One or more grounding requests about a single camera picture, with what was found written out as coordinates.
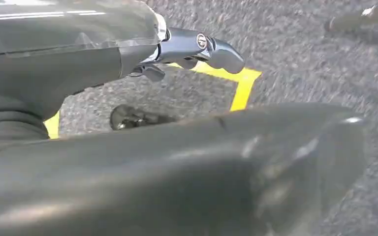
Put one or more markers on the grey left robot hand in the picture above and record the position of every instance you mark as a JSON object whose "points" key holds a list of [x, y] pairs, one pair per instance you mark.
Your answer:
{"points": [[143, 182]]}

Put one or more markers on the black robot foot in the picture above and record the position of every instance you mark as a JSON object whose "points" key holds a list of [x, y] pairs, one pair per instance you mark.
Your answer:
{"points": [[133, 117]]}

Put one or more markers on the ribbed grey left robot arm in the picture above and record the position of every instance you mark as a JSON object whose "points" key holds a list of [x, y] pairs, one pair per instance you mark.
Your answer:
{"points": [[6, 125]]}

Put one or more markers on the dark shoe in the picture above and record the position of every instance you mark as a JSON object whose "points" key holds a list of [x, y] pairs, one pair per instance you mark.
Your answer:
{"points": [[355, 19]]}

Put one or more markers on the yellow floor tape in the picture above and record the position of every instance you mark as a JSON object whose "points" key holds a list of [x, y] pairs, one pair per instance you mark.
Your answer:
{"points": [[242, 86]]}

